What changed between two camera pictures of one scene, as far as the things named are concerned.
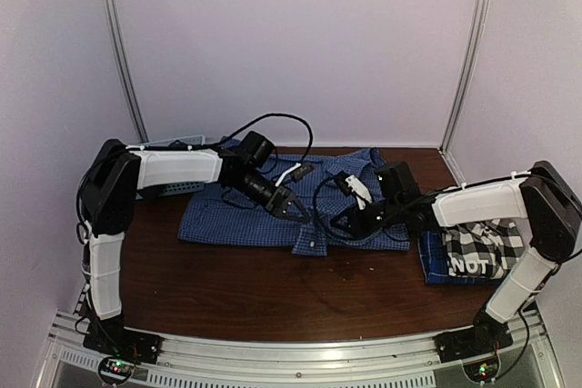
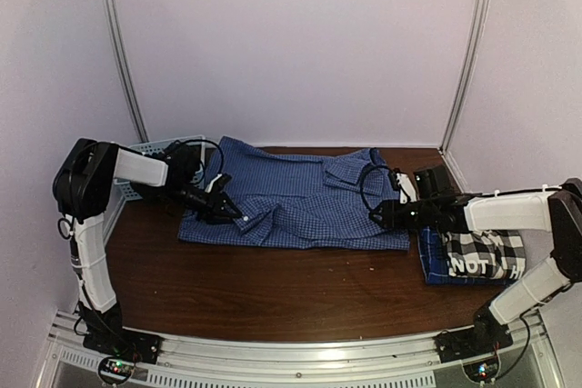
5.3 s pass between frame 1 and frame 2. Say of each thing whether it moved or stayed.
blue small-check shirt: stayed
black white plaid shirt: stayed
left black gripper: moved
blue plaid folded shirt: stayed
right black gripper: moved
